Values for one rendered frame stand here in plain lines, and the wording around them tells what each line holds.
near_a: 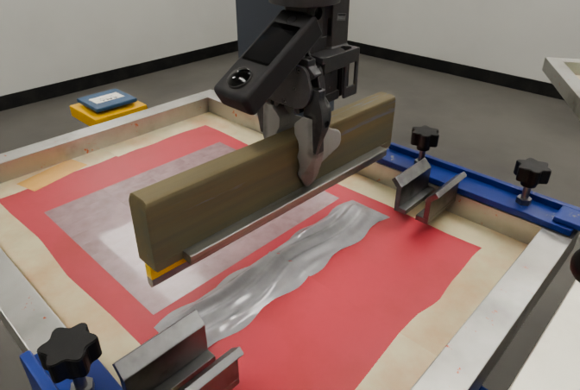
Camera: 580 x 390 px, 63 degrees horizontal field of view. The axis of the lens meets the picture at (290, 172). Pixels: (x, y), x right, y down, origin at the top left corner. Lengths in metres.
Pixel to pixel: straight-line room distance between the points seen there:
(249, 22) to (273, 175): 0.68
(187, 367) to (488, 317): 0.31
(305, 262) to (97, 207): 0.34
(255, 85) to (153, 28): 4.25
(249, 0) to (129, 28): 3.46
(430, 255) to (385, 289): 0.09
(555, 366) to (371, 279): 0.24
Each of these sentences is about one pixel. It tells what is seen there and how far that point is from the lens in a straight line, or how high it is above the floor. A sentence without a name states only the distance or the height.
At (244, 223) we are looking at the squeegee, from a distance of 0.49.
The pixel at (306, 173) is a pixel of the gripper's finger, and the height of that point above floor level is 1.10.
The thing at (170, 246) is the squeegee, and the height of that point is 1.09.
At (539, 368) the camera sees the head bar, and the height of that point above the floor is 1.04.
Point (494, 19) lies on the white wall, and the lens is 4.50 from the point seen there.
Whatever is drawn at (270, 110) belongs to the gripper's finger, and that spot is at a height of 1.16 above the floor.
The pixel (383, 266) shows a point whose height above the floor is 0.95.
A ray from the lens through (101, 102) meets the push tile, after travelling 1.17.
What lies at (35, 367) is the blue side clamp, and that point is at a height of 1.01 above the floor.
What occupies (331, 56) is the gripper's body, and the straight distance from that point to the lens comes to 0.49.
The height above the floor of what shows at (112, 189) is 0.95.
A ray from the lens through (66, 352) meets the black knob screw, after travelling 0.43.
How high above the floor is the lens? 1.36
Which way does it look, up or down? 29 degrees down
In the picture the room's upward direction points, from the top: straight up
